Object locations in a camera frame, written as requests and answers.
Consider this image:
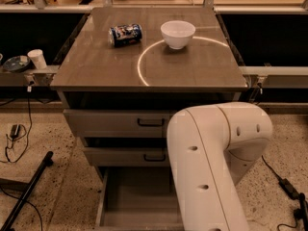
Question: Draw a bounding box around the grey drawer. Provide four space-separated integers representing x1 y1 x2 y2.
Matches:
83 147 169 167
95 167 184 231
64 109 173 138

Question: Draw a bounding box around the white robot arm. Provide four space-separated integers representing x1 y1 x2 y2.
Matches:
167 102 272 231

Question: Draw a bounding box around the grey drawer cabinet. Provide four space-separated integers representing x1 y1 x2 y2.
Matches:
50 6 249 185

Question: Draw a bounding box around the white bowl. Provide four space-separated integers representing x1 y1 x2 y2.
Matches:
161 20 195 50

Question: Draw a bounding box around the blue soda can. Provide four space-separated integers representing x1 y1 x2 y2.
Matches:
109 24 142 47

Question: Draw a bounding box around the white paper cup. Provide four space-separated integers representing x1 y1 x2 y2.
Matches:
27 49 47 69

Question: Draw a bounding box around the black power adapter left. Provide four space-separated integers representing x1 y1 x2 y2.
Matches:
10 124 20 139

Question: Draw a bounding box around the black power adapter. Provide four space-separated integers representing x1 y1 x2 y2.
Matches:
10 124 20 139
279 178 299 200

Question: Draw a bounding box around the dark blue plate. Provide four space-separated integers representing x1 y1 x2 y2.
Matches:
3 56 31 73

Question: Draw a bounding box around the black power adapter right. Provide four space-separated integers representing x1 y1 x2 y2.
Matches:
279 178 299 200

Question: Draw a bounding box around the black tripod leg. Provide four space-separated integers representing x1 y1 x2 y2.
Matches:
1 151 53 231

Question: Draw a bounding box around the black cable left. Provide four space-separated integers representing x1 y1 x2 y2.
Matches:
0 90 34 165

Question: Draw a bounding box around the black cable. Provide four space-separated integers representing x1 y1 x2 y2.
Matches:
253 87 283 181
0 90 34 165

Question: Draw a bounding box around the black cable right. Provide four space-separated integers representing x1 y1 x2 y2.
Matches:
253 87 283 181

